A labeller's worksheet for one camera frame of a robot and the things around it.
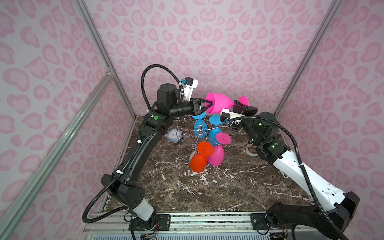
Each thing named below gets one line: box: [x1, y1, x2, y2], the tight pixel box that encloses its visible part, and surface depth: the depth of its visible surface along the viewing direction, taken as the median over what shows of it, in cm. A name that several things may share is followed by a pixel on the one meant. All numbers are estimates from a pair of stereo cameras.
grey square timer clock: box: [167, 129, 183, 143], surface depth 106 cm
